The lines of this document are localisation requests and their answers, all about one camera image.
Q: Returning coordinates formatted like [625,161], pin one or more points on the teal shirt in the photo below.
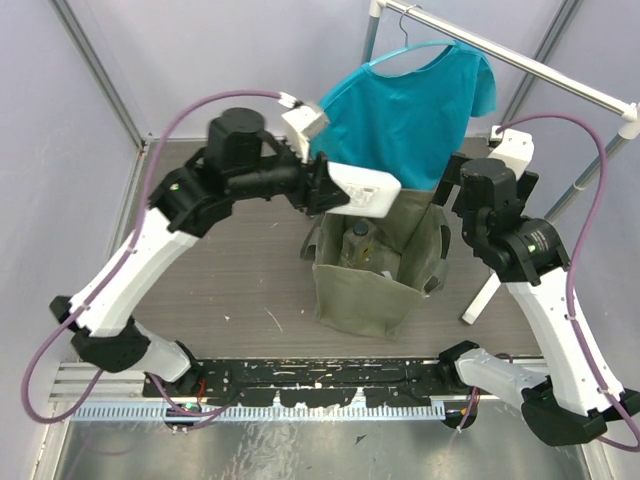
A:
[407,125]

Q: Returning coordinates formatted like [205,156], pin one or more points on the teal clothes hanger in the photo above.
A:
[371,34]

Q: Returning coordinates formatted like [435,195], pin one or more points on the olive green canvas bag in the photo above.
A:
[408,263]

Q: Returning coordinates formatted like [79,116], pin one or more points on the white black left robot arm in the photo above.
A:
[240,161]

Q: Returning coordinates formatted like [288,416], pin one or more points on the white bottle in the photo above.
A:
[371,192]

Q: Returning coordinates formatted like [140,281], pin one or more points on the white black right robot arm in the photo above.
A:
[575,400]

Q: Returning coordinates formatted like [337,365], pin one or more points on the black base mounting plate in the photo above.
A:
[314,383]

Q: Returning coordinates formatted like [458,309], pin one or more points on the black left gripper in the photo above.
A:
[310,185]

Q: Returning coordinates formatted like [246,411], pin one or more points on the white metal clothes rack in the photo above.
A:
[596,43]

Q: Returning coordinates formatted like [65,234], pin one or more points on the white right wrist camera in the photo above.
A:
[514,148]

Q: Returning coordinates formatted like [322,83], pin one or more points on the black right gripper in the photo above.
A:
[449,178]

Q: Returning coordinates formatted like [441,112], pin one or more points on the clear yellow liquid bottle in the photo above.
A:
[358,244]

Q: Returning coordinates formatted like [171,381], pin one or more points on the aluminium cable duct rail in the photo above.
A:
[158,411]

